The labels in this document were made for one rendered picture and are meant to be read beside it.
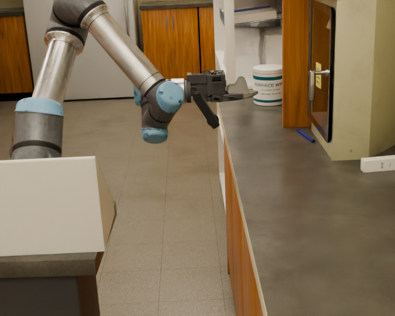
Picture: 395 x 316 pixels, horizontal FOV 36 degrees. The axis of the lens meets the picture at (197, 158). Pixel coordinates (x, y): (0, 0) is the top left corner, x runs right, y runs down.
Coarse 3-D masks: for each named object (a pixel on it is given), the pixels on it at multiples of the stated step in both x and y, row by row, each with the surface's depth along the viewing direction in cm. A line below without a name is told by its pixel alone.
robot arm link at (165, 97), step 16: (64, 0) 169; (80, 0) 167; (96, 0) 168; (64, 16) 172; (80, 16) 167; (96, 16) 167; (96, 32) 168; (112, 32) 167; (112, 48) 167; (128, 48) 166; (128, 64) 166; (144, 64) 166; (144, 80) 165; (160, 80) 166; (144, 96) 167; (160, 96) 162; (176, 96) 163; (160, 112) 166
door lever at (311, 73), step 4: (308, 72) 182; (312, 72) 181; (316, 72) 181; (320, 72) 181; (324, 72) 181; (312, 76) 182; (312, 80) 182; (312, 84) 182; (312, 88) 183; (312, 92) 183; (312, 96) 183
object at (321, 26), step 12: (312, 0) 197; (312, 12) 198; (324, 12) 181; (312, 24) 199; (324, 24) 182; (312, 36) 200; (324, 36) 182; (312, 48) 201; (324, 48) 183; (312, 60) 202; (324, 60) 184; (324, 84) 185; (324, 96) 186; (312, 108) 206; (324, 108) 187; (312, 120) 207; (324, 120) 188; (324, 132) 189
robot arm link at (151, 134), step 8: (144, 104) 178; (144, 112) 177; (144, 120) 175; (152, 120) 171; (144, 128) 175; (152, 128) 174; (160, 128) 174; (144, 136) 175; (152, 136) 174; (160, 136) 175
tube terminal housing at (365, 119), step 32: (320, 0) 191; (352, 0) 170; (384, 0) 174; (352, 32) 173; (384, 32) 177; (352, 64) 176; (384, 64) 181; (352, 96) 179; (384, 96) 185; (352, 128) 182; (384, 128) 189
